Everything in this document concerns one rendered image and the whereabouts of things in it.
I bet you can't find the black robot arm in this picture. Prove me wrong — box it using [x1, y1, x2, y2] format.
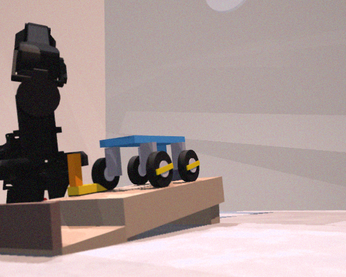
[0, 23, 67, 203]

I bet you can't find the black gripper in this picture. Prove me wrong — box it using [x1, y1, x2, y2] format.
[0, 121, 89, 203]

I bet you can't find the small blue trolley with black wheels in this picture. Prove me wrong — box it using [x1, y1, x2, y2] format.
[92, 135, 200, 190]

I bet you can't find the tan wooden ramp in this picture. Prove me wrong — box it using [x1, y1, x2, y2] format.
[0, 170, 224, 256]

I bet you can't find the yellow wheel chock with orange handle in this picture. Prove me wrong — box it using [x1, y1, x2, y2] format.
[67, 154, 108, 197]

